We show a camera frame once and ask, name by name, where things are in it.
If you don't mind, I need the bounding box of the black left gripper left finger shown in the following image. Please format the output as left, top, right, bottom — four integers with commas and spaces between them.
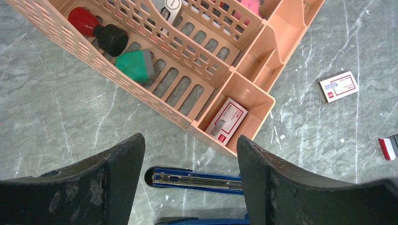
0, 133, 145, 225

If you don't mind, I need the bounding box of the blue metal stapler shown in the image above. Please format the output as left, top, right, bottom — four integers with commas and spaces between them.
144, 166, 250, 225

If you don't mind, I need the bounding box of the orange plastic file organizer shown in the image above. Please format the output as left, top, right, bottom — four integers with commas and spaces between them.
9, 0, 324, 156

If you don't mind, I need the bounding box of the small staple box sleeve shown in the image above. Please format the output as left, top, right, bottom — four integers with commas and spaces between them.
316, 70, 359, 104

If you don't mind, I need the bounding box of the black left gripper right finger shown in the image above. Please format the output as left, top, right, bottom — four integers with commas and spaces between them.
237, 135, 398, 225

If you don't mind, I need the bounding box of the red round item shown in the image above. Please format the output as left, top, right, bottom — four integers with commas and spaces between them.
68, 7, 101, 37

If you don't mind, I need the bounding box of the black round item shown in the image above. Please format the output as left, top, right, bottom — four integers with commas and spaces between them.
93, 24, 129, 57

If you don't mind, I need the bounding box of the green round item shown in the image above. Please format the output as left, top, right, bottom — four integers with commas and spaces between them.
115, 49, 155, 83

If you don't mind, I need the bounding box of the grey white stapler remover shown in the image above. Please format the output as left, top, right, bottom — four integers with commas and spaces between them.
160, 0, 182, 26

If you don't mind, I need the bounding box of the staple box in organizer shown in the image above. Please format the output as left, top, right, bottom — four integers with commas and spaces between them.
205, 97, 248, 145

